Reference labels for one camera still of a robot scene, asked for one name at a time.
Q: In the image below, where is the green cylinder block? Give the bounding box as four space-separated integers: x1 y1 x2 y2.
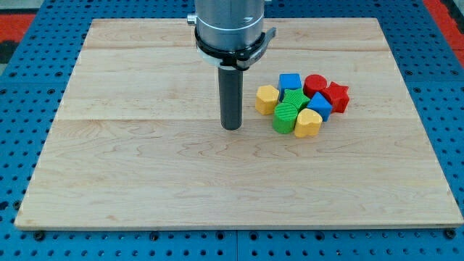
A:
272 103 298 134

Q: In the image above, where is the blue triangle block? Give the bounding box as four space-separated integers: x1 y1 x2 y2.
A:
307 92 333 122

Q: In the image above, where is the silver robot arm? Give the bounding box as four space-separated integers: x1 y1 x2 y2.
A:
187 0 265 51

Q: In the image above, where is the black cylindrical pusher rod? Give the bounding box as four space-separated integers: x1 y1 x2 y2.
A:
218 68 243 131

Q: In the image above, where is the yellow hexagon block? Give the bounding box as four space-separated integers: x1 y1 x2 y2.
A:
254 85 279 115

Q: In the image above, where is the black clamp ring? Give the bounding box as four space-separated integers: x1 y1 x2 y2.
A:
194 27 277 72

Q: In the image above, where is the wooden board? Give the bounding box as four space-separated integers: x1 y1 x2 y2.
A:
14 18 463 231

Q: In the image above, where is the yellow heart block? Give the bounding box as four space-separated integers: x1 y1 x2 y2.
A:
294 108 323 138

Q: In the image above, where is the green star block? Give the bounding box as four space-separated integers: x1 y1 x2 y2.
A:
282 88 310 112

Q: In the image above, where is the blue cube block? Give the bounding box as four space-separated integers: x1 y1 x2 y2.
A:
278 73 302 102

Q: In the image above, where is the red cylinder block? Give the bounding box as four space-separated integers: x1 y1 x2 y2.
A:
303 74 327 98

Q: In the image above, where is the red star block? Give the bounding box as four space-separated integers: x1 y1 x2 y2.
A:
321 81 349 113

